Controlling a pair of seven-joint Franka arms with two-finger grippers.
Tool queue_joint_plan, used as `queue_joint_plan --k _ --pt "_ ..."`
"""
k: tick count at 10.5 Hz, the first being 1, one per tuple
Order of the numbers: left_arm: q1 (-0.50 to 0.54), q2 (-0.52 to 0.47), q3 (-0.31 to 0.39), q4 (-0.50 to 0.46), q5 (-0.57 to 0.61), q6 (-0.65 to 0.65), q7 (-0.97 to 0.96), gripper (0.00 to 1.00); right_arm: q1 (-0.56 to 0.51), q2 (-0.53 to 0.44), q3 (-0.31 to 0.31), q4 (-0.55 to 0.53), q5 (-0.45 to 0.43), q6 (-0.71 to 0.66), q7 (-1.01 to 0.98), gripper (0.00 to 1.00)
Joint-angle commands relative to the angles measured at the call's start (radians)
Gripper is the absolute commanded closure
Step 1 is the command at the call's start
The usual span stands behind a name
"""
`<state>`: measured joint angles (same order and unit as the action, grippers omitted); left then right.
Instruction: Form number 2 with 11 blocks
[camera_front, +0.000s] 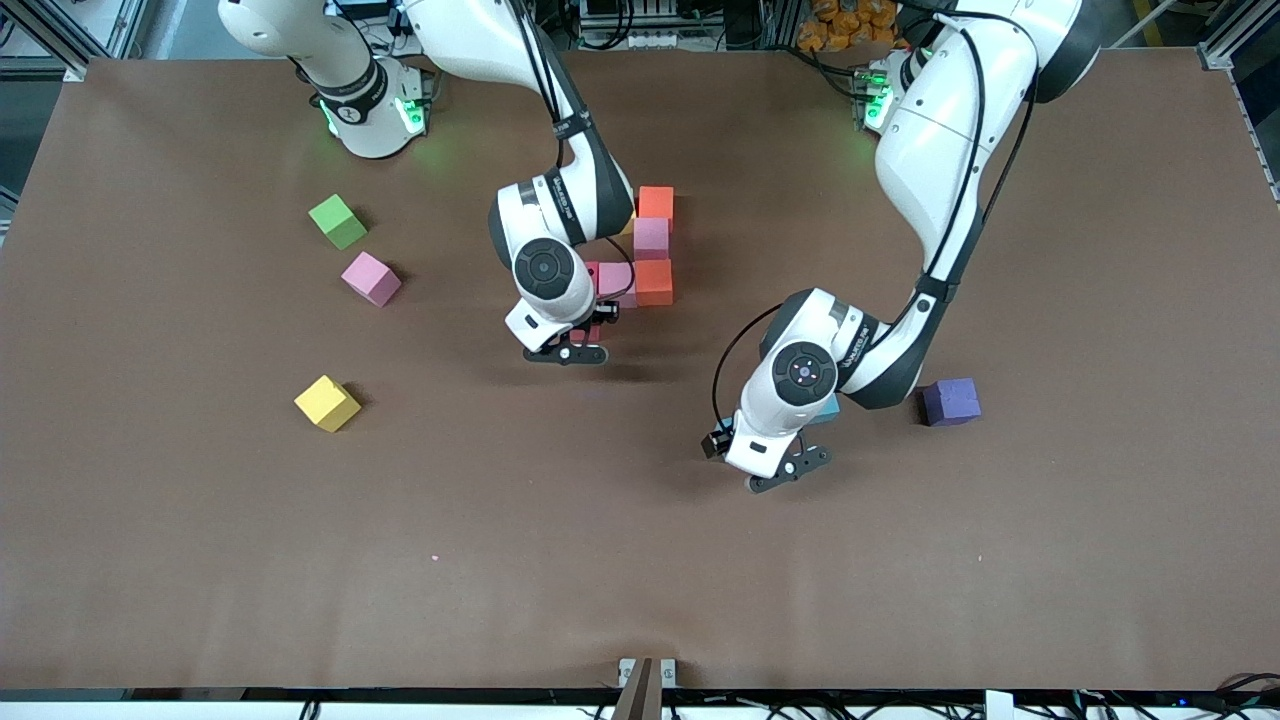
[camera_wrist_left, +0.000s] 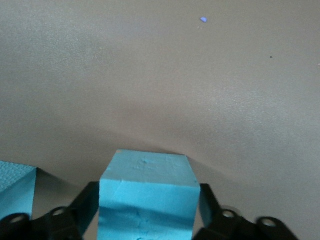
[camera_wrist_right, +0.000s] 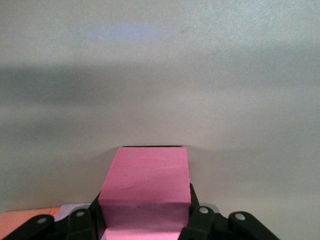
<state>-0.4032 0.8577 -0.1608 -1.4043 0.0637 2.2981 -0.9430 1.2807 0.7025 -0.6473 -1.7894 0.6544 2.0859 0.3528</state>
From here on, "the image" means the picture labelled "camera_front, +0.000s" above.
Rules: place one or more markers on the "orange foam cube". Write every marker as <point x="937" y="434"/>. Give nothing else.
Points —
<point x="655" y="283"/>
<point x="656" y="203"/>

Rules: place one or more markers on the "aluminium frame post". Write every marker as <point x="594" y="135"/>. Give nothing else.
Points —
<point x="45" y="35"/>
<point x="1215" y="50"/>

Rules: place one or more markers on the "white paper label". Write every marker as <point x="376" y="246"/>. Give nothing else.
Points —
<point x="998" y="705"/>

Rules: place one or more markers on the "pink foam cube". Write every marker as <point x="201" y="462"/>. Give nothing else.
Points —
<point x="615" y="278"/>
<point x="371" y="279"/>
<point x="651" y="240"/>

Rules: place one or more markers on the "purple foam cube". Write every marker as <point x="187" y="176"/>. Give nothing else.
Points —
<point x="951" y="402"/>

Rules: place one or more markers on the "grey equipment rack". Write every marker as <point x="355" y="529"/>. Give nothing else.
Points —
<point x="650" y="15"/>

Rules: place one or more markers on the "green foam cube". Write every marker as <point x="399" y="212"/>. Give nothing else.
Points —
<point x="338" y="222"/>

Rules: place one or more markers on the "orange toy pile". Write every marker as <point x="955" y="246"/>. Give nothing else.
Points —
<point x="850" y="25"/>

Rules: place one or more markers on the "red foam cube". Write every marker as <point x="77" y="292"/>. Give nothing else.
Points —
<point x="592" y="272"/>
<point x="590" y="333"/>

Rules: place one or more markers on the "metal edge bracket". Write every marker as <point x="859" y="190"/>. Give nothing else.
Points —
<point x="645" y="700"/>

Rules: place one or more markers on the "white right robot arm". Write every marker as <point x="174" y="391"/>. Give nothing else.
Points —
<point x="520" y="215"/>

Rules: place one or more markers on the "aluminium side rail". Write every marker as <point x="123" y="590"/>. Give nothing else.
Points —
<point x="1262" y="150"/>

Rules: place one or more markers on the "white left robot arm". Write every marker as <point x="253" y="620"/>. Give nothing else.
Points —
<point x="940" y="130"/>

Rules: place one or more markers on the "brown table mat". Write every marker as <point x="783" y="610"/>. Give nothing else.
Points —
<point x="600" y="560"/>

